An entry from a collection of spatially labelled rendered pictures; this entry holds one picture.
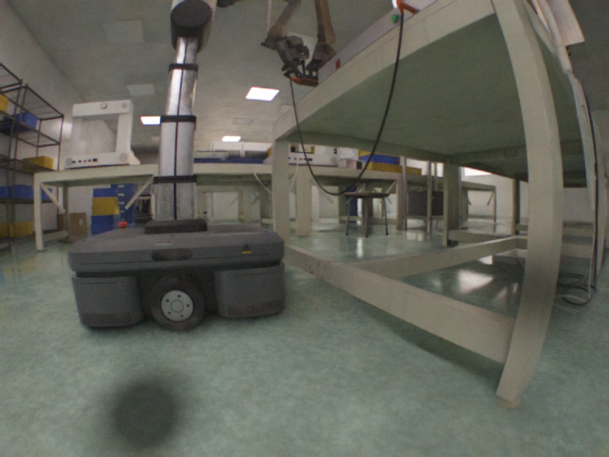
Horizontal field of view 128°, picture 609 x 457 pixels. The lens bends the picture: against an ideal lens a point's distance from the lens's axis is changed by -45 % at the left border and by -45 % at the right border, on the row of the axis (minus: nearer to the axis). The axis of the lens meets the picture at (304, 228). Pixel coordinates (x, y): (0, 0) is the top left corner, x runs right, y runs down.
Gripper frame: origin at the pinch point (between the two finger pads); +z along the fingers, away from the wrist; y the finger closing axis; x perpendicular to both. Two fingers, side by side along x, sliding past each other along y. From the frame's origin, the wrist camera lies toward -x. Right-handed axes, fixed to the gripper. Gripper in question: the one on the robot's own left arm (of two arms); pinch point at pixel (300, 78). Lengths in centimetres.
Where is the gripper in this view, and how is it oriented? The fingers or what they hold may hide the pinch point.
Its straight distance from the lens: 123.3
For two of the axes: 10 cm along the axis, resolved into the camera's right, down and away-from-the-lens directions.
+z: 4.7, 8.4, 2.7
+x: -7.9, 5.4, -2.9
